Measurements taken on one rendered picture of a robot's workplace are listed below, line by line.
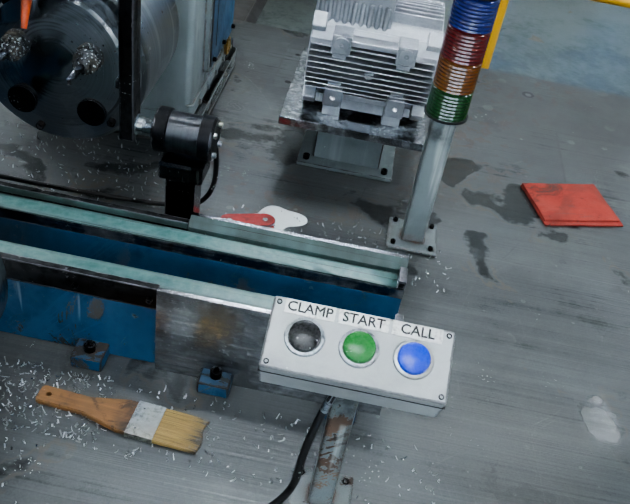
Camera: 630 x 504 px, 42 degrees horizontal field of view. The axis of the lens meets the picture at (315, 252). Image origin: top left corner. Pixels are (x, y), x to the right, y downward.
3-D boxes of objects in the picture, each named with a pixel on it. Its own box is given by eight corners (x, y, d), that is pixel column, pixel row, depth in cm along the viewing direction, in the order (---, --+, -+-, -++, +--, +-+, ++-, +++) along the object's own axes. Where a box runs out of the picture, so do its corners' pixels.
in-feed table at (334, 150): (271, 175, 139) (278, 115, 132) (296, 102, 160) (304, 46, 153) (408, 203, 139) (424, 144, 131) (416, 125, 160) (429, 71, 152)
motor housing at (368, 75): (297, 119, 132) (313, 6, 120) (311, 67, 146) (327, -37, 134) (418, 141, 131) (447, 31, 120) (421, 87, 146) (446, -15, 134)
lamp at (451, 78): (431, 91, 112) (439, 61, 109) (433, 72, 116) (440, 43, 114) (474, 99, 112) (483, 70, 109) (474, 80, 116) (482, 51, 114)
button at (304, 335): (284, 352, 74) (285, 346, 72) (291, 322, 75) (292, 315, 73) (316, 359, 74) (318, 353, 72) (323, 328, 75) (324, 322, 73)
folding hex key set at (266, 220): (219, 235, 125) (220, 226, 124) (217, 222, 127) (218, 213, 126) (275, 234, 127) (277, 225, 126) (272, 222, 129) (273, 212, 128)
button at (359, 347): (338, 363, 73) (340, 357, 72) (344, 333, 75) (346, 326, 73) (371, 370, 73) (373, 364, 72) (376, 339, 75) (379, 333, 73)
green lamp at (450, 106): (424, 119, 115) (431, 91, 112) (426, 99, 119) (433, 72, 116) (466, 128, 114) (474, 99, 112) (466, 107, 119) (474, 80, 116)
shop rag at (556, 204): (594, 187, 151) (596, 183, 151) (623, 227, 142) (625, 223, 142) (519, 185, 148) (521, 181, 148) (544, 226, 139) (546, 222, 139)
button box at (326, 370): (257, 382, 76) (257, 365, 72) (273, 312, 79) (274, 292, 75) (436, 419, 76) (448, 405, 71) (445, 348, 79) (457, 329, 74)
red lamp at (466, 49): (439, 61, 109) (447, 29, 106) (440, 43, 114) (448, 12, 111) (483, 70, 109) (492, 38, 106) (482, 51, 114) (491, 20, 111)
